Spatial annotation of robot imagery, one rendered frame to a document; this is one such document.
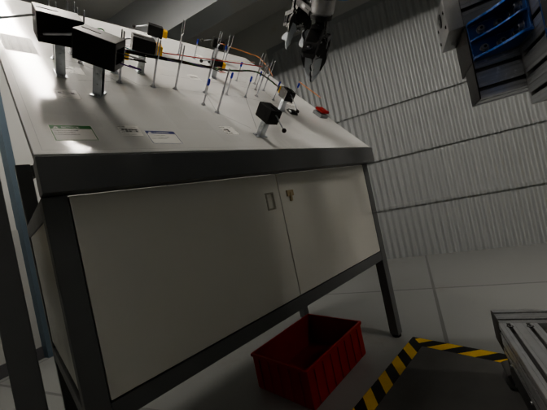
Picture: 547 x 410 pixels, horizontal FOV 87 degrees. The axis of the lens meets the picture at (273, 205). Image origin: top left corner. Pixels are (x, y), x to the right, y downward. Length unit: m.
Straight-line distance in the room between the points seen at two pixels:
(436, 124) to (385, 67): 0.67
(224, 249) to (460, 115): 2.42
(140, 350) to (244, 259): 0.32
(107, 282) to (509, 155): 2.76
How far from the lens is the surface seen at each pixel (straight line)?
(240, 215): 0.81
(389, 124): 2.84
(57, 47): 0.96
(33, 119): 0.75
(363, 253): 1.27
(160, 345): 0.72
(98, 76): 0.88
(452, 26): 0.93
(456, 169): 2.82
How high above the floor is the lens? 0.70
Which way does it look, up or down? level
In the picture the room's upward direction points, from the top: 12 degrees counter-clockwise
